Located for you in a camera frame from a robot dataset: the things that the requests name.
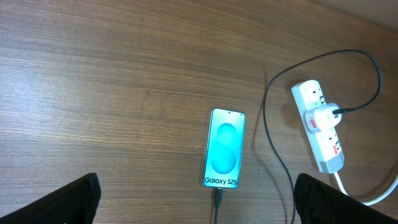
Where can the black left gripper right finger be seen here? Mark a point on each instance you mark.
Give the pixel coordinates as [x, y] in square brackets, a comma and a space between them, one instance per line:
[318, 203]

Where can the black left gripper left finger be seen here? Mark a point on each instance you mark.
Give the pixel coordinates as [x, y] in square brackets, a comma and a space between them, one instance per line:
[75, 202]

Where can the white power strip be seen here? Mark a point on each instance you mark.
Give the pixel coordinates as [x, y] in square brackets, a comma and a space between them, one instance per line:
[326, 146]

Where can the blue Galaxy smartphone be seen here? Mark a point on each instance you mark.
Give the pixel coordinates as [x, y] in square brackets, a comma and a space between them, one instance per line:
[224, 149]

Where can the white USB wall charger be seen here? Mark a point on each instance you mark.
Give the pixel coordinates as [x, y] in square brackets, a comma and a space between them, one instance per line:
[322, 118]

